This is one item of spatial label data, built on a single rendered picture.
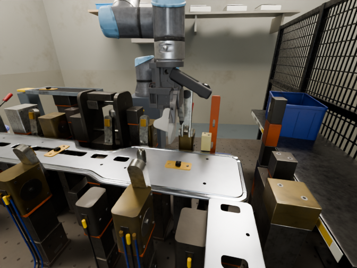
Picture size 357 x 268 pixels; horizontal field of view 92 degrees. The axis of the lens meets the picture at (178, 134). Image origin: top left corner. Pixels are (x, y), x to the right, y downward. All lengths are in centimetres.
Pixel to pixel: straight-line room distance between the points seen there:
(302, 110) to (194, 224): 57
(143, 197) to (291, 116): 62
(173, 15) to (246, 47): 334
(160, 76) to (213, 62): 320
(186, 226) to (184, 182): 13
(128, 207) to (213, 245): 18
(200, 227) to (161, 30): 44
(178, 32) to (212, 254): 45
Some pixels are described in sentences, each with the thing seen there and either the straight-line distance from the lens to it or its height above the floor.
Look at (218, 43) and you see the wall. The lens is 366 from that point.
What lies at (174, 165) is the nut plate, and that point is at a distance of 56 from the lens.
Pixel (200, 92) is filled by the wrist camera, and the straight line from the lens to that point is 44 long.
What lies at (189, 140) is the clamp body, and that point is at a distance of 66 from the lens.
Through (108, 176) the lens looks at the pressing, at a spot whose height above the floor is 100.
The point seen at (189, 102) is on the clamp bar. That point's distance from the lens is 63.
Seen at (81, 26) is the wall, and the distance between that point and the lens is 428.
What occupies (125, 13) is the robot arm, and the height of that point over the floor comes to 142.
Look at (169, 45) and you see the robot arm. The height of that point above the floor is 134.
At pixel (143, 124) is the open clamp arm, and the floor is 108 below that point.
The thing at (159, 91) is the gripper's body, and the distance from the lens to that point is 45.
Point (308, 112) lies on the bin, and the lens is 80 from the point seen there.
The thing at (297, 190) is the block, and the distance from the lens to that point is 46.
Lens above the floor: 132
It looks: 24 degrees down
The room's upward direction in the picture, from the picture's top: straight up
